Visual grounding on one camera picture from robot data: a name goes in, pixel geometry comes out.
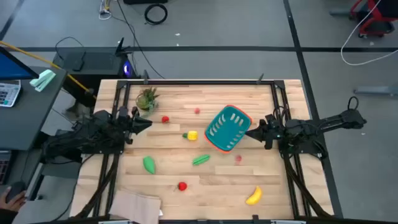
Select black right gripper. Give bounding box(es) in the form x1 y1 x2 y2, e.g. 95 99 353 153
245 114 285 150

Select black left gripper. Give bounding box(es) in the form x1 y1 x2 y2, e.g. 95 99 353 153
118 106 153 144

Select teal basket orange handles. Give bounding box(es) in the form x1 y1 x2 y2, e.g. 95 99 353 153
204 105 253 154

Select wide green toy vegetable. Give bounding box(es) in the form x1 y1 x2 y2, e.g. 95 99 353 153
142 156 156 175

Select yellow toy corn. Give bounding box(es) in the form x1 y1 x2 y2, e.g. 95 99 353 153
182 130 199 141

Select yellow toy banana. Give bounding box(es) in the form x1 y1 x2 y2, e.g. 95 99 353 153
245 185 264 206

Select person's forearm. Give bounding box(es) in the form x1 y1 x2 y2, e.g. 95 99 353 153
0 208 16 224

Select potted succulent plant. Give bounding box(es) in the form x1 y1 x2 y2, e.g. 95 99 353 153
135 86 160 113

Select black computer tower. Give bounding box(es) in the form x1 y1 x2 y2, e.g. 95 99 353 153
52 37 133 94

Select small black box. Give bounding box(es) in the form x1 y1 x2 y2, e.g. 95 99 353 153
72 51 86 72

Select mint green stapler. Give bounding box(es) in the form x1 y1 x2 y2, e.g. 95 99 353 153
29 68 57 93

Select dark grey desk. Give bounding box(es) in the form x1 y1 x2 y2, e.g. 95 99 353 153
0 65 68 152

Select grey floor bar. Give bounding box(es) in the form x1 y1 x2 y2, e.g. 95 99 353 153
353 86 398 96
329 7 354 17

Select grey desk calculator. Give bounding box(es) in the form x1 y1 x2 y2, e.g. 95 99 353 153
0 79 22 108

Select black computer mouse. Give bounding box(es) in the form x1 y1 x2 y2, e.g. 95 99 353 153
5 180 27 203

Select computer monitor blue screen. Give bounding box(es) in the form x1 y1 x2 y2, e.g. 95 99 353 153
0 46 40 81

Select person's hand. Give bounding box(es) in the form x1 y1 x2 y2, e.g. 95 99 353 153
0 185 27 213

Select red and black cart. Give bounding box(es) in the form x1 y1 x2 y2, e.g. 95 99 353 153
349 0 398 39

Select black cable bundle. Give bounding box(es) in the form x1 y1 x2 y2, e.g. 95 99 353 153
76 154 121 218
282 154 332 218

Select black aluminium table frame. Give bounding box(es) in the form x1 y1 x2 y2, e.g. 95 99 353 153
76 79 333 220

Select black floor cable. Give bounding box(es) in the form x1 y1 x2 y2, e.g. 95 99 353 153
115 0 165 80

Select coiled black cable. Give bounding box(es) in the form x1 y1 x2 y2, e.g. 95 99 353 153
144 2 169 26

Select white floor cable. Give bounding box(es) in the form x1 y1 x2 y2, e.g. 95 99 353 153
340 0 398 67

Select white cable bundle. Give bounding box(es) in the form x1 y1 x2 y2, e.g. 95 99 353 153
98 0 113 21

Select yellow floor cable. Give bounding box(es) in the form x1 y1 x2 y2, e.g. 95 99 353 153
0 40 94 94

